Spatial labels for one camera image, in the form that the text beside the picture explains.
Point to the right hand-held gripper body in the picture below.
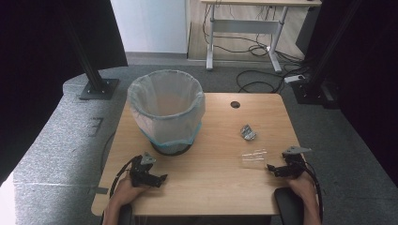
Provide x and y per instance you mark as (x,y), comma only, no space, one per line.
(294,167)

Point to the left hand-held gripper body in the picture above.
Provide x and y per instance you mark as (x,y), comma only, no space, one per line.
(140,175)

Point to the clear plastic wrapper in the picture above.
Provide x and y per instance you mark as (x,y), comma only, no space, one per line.
(253,156)

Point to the black waste bin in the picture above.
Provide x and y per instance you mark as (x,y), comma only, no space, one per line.
(170,150)

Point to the silver foil wrapper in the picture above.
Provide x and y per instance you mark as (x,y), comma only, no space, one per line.
(247,132)

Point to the trash bin with plastic liner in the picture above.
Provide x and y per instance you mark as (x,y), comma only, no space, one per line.
(169,125)

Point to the person's right hand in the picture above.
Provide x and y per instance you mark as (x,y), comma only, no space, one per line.
(305,187)

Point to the person's left hand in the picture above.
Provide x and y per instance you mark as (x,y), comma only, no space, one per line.
(125,193)

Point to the black chair armrest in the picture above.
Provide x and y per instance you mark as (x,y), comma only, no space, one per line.
(287,206)
(126,215)

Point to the grey tape strip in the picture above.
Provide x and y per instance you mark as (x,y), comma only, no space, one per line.
(99,190)

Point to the white power strip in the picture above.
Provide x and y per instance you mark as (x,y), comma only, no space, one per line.
(294,78)

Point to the black metal stand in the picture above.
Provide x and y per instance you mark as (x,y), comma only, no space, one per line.
(94,78)
(316,78)

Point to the black curtain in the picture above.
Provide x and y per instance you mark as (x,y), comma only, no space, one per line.
(369,78)
(31,62)

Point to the white-legged wooden desk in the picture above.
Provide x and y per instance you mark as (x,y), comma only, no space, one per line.
(245,26)

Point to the white partition panel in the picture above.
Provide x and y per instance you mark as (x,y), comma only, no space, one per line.
(150,25)

